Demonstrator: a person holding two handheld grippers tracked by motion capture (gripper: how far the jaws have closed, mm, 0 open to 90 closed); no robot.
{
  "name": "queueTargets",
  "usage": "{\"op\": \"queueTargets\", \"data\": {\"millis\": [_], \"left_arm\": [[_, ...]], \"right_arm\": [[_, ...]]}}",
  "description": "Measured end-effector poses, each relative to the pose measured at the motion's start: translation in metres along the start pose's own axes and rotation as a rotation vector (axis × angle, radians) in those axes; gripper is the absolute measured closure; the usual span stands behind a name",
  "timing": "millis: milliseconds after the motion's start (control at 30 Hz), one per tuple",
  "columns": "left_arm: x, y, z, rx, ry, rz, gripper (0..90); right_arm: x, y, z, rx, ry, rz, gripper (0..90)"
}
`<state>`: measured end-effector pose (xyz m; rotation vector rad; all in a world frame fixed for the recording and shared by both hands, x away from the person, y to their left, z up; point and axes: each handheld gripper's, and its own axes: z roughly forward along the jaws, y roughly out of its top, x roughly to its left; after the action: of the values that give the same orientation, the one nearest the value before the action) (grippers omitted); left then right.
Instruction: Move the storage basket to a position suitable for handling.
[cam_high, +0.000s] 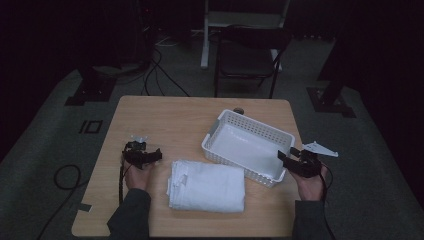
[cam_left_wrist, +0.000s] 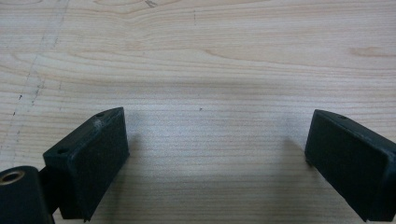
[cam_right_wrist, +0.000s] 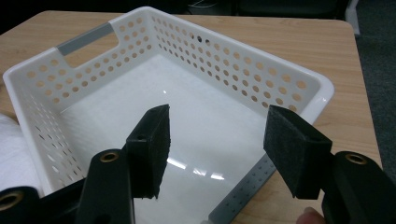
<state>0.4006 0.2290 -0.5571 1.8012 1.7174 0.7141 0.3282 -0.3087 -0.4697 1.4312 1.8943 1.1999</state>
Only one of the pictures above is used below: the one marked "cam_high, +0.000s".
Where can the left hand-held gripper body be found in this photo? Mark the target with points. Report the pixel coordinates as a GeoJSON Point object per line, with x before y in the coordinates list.
{"type": "Point", "coordinates": [135, 155]}

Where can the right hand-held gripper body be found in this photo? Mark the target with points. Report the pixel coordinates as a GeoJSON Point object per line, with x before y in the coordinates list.
{"type": "Point", "coordinates": [308, 163]}

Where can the person's left hand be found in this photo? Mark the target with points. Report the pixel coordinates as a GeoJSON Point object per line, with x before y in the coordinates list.
{"type": "Point", "coordinates": [138, 178]}

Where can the person's right hand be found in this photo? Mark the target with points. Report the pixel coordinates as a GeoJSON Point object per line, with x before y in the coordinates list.
{"type": "Point", "coordinates": [311, 187]}

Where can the white plastic basket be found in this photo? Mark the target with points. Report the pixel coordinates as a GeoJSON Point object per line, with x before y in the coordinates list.
{"type": "Point", "coordinates": [248, 150]}

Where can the black stand base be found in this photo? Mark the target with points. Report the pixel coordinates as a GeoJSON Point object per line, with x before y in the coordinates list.
{"type": "Point", "coordinates": [91, 90]}
{"type": "Point", "coordinates": [330, 103]}

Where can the folded white cloth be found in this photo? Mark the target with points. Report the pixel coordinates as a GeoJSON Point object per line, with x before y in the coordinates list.
{"type": "Point", "coordinates": [208, 186]}

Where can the small round dark knob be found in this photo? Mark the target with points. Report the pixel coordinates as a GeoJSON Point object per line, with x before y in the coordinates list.
{"type": "Point", "coordinates": [238, 110]}

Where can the grey tape piece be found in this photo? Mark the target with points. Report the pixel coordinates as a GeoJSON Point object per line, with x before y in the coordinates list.
{"type": "Point", "coordinates": [85, 207]}

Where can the black folding chair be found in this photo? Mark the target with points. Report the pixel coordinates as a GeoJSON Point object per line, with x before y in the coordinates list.
{"type": "Point", "coordinates": [246, 60]}

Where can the white metal frame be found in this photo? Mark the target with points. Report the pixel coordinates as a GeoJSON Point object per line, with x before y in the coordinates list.
{"type": "Point", "coordinates": [208, 33]}

